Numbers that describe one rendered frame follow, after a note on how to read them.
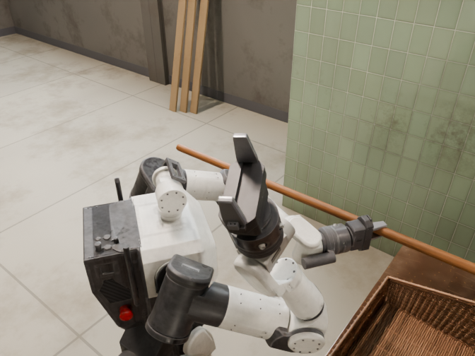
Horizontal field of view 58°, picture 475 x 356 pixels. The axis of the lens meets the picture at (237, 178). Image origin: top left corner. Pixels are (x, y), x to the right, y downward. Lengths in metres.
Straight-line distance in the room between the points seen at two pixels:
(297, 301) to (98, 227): 0.50
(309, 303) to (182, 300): 0.25
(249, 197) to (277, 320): 0.40
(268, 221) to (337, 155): 2.24
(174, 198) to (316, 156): 2.10
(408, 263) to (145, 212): 1.47
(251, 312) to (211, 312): 0.09
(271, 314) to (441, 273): 1.40
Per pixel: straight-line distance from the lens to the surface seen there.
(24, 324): 2.85
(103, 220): 1.09
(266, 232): 0.68
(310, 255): 1.27
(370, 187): 2.90
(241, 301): 0.93
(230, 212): 0.57
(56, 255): 3.20
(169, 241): 0.99
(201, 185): 1.27
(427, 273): 2.22
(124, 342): 1.29
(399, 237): 1.37
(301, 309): 0.90
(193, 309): 0.90
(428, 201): 2.80
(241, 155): 0.65
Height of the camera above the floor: 2.06
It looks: 34 degrees down
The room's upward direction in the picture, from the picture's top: straight up
